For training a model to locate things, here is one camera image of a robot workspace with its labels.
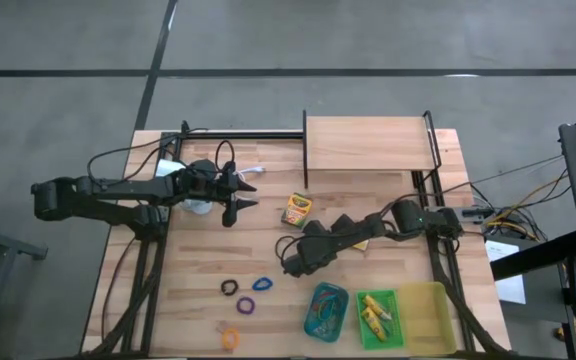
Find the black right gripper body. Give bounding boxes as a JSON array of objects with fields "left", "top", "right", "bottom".
[{"left": 295, "top": 213, "right": 357, "bottom": 269}]

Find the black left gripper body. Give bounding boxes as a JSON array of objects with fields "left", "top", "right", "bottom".
[{"left": 185, "top": 158, "right": 242, "bottom": 229}]

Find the green yellow crayon box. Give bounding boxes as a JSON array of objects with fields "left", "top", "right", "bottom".
[{"left": 280, "top": 192, "right": 314, "bottom": 230}]

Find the green coil wristband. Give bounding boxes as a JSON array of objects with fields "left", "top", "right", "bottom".
[{"left": 316, "top": 302, "right": 335, "bottom": 324}]

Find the teal plastic bin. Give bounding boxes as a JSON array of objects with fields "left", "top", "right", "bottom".
[{"left": 303, "top": 281, "right": 350, "bottom": 344}]

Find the purple coil wristband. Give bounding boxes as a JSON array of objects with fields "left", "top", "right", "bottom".
[{"left": 235, "top": 295, "right": 257, "bottom": 316}]

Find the yellow glue tube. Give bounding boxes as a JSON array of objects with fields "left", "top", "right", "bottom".
[{"left": 362, "top": 294, "right": 393, "bottom": 321}]

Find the orange coil wristband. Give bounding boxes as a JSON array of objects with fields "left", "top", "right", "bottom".
[{"left": 221, "top": 327, "right": 241, "bottom": 351}]

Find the green plastic bin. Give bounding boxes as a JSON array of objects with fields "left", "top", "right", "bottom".
[{"left": 355, "top": 288, "right": 407, "bottom": 351}]

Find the wooden shelf riser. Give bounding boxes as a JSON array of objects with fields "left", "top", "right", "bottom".
[{"left": 301, "top": 109, "right": 443, "bottom": 190}]

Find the yellow plastic bin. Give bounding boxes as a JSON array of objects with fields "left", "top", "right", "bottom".
[{"left": 398, "top": 281, "right": 458, "bottom": 356}]

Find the white paper sheet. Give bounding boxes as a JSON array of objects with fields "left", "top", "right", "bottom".
[{"left": 485, "top": 239, "right": 527, "bottom": 305}]

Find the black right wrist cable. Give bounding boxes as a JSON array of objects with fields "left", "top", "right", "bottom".
[{"left": 273, "top": 233, "right": 314, "bottom": 274}]

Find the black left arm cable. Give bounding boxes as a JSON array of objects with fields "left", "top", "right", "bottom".
[{"left": 86, "top": 127, "right": 210, "bottom": 176}]

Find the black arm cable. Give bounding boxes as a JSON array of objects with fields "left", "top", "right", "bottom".
[
  {"left": 86, "top": 127, "right": 210, "bottom": 176},
  {"left": 382, "top": 154, "right": 567, "bottom": 221}
]

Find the brown cable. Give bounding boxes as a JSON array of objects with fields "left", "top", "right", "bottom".
[{"left": 101, "top": 237, "right": 137, "bottom": 342}]

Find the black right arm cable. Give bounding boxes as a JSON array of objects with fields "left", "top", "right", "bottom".
[{"left": 382, "top": 154, "right": 567, "bottom": 221}]

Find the yellow cable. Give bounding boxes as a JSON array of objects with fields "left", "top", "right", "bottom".
[{"left": 487, "top": 172, "right": 569, "bottom": 227}]

